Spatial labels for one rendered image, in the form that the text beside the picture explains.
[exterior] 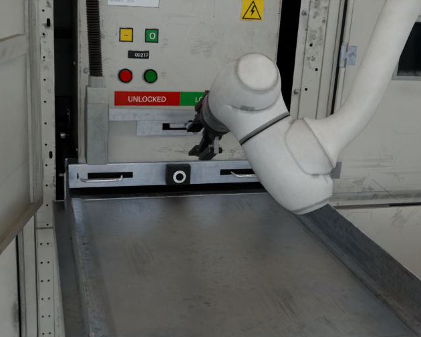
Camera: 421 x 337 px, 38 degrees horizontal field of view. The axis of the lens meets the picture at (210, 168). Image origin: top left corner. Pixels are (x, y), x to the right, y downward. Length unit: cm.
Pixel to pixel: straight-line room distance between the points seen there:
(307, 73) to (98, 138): 54
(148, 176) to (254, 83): 62
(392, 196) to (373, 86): 76
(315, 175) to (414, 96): 73
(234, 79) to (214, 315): 39
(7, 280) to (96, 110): 48
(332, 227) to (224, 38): 52
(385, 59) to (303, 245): 46
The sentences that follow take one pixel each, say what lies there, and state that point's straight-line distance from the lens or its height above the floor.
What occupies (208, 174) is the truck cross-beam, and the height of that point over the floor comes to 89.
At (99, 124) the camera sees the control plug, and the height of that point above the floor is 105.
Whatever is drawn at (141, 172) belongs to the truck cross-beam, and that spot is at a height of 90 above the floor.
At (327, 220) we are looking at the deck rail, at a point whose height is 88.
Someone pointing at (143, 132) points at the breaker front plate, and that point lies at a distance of 153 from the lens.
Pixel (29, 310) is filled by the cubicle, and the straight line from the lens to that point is 165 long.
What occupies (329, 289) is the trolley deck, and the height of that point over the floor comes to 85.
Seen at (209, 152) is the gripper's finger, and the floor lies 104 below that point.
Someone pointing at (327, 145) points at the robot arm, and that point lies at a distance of 105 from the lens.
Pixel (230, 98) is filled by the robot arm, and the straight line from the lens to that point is 103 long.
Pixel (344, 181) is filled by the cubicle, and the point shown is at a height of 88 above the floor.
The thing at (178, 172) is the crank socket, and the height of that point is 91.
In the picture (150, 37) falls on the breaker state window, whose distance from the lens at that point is 149.
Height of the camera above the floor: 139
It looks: 18 degrees down
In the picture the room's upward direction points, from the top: 4 degrees clockwise
